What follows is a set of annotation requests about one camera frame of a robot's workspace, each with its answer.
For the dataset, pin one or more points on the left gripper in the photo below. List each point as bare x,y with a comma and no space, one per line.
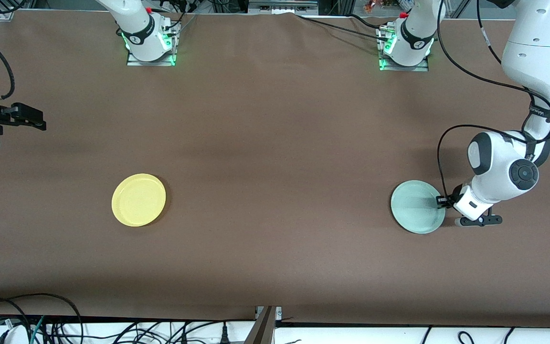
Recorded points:
452,196

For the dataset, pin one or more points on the green plastic plate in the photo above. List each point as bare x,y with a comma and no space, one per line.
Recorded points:
416,208

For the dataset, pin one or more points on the yellow plastic plate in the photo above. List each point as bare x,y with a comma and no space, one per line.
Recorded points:
139,199

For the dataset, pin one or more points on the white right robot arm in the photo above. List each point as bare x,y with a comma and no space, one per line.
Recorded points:
141,28

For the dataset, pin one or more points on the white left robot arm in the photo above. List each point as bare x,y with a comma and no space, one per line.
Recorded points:
537,48

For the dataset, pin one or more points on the white side table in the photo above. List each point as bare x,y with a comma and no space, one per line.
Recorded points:
351,336

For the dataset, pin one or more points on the brown table cover sheet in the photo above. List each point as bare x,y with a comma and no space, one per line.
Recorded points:
275,143

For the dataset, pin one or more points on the colourful small objects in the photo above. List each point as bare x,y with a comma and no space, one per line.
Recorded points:
380,5

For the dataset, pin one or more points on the black power plug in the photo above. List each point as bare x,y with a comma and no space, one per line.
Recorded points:
224,335

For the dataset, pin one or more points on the aluminium frame corner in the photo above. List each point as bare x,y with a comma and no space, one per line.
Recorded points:
5,14

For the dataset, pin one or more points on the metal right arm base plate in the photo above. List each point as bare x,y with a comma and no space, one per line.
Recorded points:
151,63

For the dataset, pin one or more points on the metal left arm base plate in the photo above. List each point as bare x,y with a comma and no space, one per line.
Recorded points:
404,68

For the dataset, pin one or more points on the aluminium profile post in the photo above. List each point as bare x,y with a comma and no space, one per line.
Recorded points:
263,329

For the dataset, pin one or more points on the grey metal rail bracket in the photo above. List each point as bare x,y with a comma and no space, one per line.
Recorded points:
282,5

